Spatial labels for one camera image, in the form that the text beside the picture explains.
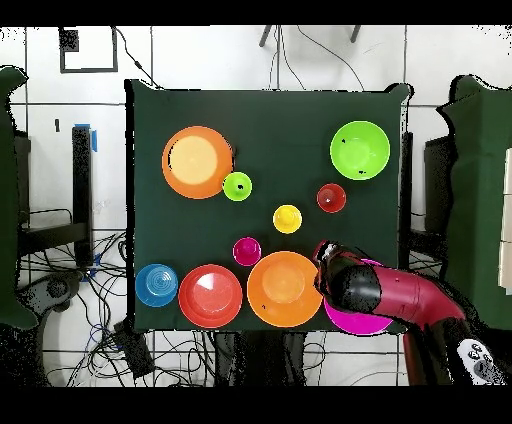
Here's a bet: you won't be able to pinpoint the red plastic cup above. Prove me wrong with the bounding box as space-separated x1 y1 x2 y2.
316 182 348 214

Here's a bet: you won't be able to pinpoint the orange plastic bowl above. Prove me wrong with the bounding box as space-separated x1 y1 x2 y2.
161 125 234 200
246 250 324 328

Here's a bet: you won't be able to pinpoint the pink plastic bowl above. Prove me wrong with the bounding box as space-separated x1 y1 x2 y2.
323 258 395 336

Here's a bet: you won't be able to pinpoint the green plastic bowl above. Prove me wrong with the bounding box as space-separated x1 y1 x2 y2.
329 120 391 181

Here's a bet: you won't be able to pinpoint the yellow plastic cup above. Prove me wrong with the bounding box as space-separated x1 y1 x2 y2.
272 204 304 235

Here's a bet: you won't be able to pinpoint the crimson plastic cup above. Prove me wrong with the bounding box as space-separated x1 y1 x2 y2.
232 236 263 268

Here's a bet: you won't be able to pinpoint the green plastic cup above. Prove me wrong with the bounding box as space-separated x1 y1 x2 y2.
222 170 253 202

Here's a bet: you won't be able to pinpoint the red plastic bowl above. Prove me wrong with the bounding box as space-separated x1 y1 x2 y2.
177 263 244 330

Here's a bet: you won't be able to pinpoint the dark green tablecloth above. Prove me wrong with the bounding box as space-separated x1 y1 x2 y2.
124 78 413 335

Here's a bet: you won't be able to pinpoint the green table with white boxes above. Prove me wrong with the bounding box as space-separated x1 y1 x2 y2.
437 75 512 333

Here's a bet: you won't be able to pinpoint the blue plastic bowl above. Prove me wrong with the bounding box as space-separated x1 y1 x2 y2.
134 262 180 308

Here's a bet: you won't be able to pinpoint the white boxes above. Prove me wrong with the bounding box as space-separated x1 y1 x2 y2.
497 147 512 297

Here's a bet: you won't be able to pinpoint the black power strip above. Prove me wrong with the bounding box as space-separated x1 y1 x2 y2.
113 321 155 379

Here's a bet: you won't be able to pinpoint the black bench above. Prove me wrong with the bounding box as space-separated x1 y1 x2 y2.
17 125 94 267

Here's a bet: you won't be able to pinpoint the black office chair base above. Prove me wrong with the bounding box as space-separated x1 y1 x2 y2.
17 271 85 321

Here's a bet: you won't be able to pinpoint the green cloth covered table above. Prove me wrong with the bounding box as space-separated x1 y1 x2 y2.
0 65 39 329

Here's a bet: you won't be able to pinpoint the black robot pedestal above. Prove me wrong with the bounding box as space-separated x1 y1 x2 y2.
213 331 307 387

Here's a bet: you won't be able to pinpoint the tangled floor cable bundle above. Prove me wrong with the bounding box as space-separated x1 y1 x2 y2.
19 229 217 387

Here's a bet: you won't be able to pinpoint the black floor cable with plug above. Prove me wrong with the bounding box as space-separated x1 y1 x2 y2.
114 26 161 90

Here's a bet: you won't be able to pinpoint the black square floor frame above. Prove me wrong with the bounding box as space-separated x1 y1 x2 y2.
58 26 119 74

